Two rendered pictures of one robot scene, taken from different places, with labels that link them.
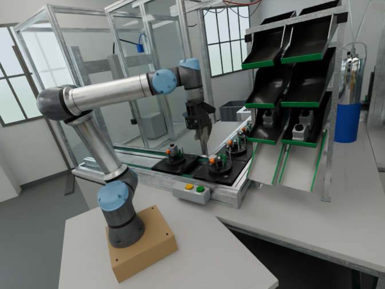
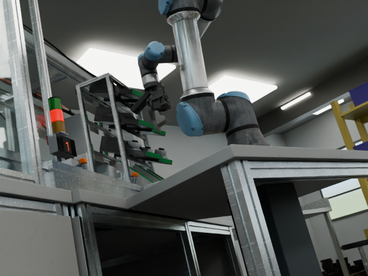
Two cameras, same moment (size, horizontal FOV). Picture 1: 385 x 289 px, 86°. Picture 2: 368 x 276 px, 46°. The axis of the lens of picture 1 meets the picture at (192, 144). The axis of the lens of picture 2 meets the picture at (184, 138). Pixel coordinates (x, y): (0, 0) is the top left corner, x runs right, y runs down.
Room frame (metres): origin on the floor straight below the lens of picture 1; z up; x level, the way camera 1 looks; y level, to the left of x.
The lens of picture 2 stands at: (1.41, 1.61, 0.61)
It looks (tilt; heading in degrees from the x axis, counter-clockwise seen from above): 18 degrees up; 249
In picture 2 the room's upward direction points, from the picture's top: 14 degrees counter-clockwise
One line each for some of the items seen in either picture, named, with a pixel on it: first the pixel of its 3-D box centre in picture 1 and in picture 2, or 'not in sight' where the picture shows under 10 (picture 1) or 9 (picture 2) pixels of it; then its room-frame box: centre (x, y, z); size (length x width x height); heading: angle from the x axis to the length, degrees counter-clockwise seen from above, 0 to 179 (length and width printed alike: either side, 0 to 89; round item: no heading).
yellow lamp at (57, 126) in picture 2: not in sight; (58, 128); (1.26, -0.06, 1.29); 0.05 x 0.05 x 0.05
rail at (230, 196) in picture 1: (171, 182); (126, 198); (1.10, 0.17, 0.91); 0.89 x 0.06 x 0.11; 53
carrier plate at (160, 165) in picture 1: (176, 162); not in sight; (1.26, 0.13, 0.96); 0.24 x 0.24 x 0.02; 53
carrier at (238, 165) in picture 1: (219, 162); not in sight; (1.05, -0.14, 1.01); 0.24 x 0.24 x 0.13; 53
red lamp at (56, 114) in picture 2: not in sight; (56, 116); (1.26, -0.06, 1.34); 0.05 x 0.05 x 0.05
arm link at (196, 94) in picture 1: (195, 93); (151, 82); (0.85, -0.05, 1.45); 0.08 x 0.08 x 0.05
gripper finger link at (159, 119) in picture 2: (198, 136); (159, 120); (0.86, -0.03, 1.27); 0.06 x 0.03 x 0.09; 143
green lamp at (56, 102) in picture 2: not in sight; (55, 105); (1.26, -0.06, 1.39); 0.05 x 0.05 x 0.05
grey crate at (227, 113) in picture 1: (243, 110); not in sight; (3.07, -0.87, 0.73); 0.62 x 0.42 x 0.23; 53
